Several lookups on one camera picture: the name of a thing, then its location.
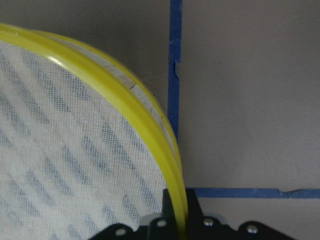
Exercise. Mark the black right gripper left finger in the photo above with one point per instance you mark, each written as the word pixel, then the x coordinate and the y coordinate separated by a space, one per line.
pixel 164 227

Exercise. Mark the yellow steamer basket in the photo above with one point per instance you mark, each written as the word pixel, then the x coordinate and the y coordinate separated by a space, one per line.
pixel 83 143

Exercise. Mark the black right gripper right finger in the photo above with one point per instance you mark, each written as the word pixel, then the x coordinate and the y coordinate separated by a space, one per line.
pixel 195 227

